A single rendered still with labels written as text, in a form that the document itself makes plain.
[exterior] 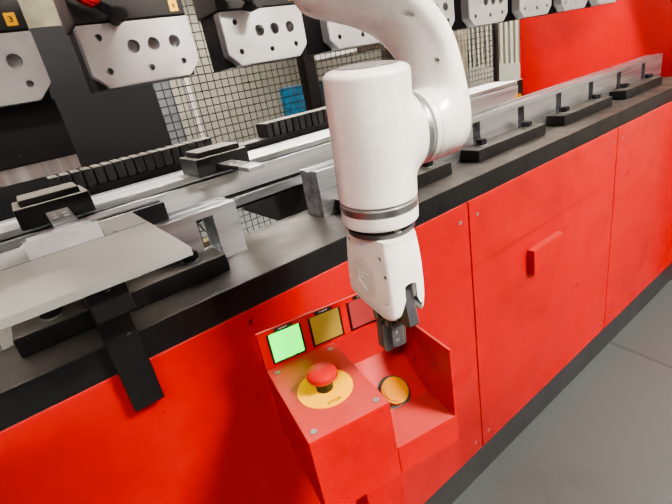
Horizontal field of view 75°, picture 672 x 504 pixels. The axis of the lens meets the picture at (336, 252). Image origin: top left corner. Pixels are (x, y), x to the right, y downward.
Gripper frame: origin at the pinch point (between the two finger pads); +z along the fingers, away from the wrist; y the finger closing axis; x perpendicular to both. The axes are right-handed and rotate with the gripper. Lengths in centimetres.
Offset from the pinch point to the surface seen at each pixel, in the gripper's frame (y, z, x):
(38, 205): -49, -15, -39
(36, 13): -274, -62, -42
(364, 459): 6.3, 10.8, -9.0
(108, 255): -13.0, -16.0, -27.9
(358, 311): -9.7, 2.5, 0.3
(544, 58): -121, -7, 168
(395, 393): -0.1, 10.7, -0.3
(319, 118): -83, -11, 31
